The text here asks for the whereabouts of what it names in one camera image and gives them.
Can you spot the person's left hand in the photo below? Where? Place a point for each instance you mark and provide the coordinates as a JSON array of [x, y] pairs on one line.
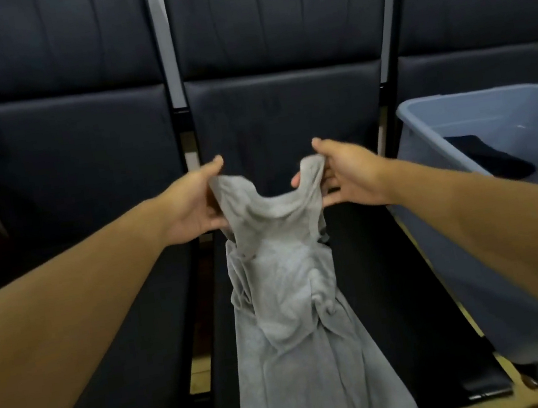
[[185, 213]]

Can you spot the person's right hand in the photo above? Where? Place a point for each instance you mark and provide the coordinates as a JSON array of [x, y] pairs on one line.
[[359, 173]]

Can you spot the black garment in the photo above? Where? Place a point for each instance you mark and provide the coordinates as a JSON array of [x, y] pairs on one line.
[[491, 155]]

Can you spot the blue-grey plastic bin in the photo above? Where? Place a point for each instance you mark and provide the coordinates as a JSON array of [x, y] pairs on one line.
[[466, 293]]

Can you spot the grey tank top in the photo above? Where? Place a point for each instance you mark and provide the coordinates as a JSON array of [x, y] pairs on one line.
[[300, 356]]

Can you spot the person's left forearm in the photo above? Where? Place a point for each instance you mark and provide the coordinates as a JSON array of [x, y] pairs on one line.
[[58, 340]]

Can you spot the person's right forearm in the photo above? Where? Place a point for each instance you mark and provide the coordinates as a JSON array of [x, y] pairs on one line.
[[503, 238]]

